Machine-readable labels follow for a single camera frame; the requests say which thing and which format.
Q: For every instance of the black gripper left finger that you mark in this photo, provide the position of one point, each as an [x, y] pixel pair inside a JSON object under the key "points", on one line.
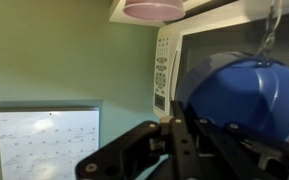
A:
{"points": [[128, 156]]}

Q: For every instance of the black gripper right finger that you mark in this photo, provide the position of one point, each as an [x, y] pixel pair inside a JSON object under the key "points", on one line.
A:
{"points": [[232, 152]]}

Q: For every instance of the blue plastic cup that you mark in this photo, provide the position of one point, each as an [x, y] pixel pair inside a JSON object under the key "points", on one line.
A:
{"points": [[238, 87]]}

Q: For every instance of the pink bowl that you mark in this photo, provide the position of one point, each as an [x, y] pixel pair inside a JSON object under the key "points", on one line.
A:
{"points": [[159, 10]]}

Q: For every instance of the white microwave oven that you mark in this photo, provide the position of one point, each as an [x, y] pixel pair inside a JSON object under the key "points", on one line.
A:
{"points": [[256, 27]]}

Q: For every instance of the wall calendar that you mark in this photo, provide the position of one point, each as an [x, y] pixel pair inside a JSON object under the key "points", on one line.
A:
{"points": [[46, 145]]}

